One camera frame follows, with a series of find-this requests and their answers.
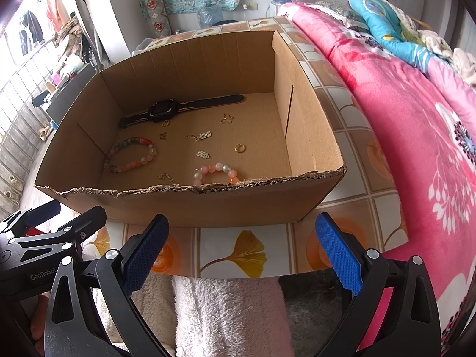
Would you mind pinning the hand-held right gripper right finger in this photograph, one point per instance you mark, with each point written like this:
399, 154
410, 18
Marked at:
338, 253

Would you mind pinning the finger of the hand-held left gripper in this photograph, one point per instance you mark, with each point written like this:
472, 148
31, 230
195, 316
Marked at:
41, 210
87, 219

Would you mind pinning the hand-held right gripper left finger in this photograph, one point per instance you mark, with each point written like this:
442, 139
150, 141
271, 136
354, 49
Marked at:
147, 253

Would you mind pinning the brown cardboard box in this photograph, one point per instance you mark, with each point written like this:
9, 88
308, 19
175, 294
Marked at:
223, 204

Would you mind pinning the small abacus charm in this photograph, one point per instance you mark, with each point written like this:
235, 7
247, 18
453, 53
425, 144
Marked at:
202, 154

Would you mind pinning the small gold flower charm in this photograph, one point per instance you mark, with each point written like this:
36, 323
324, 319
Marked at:
163, 135

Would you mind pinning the gold butterfly charm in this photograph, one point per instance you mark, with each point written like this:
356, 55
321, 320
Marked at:
227, 119

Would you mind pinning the beige shoes pair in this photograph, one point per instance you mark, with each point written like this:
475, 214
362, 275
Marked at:
44, 132

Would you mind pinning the metal railing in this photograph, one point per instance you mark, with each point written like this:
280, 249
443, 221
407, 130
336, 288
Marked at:
15, 126

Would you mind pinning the white fluffy towel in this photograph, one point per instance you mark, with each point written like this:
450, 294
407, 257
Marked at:
223, 316

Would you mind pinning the pink floral blanket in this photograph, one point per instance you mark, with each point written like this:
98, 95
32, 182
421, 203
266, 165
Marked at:
409, 156

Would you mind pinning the grey cabinet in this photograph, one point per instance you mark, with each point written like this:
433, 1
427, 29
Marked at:
70, 93

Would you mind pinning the leaf patterned table cover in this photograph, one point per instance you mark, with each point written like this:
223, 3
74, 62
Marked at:
334, 100

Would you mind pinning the pile of woven clothes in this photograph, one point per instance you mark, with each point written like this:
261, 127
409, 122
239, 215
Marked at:
72, 41

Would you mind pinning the dark hanging jacket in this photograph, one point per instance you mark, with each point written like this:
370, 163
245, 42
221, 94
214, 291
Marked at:
29, 31

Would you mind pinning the white plastic bag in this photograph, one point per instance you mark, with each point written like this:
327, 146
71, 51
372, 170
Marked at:
139, 46

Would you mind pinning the pink hanging garment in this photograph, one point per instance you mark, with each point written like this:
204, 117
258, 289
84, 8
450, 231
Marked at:
55, 5

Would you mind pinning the patchwork long cushion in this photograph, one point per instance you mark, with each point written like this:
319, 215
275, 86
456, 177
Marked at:
154, 11

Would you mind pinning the blue patterned quilt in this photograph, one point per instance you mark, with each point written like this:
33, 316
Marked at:
394, 29

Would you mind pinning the white crumpled blanket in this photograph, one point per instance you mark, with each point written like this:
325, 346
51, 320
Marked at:
450, 50

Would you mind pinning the clear water jug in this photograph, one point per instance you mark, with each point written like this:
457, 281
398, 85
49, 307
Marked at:
210, 15

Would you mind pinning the grey floral pillow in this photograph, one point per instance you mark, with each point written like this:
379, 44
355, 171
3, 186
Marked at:
334, 9

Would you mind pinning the white water dispenser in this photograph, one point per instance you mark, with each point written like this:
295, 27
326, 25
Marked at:
275, 7

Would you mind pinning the wall socket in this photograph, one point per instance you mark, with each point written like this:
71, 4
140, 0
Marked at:
253, 6

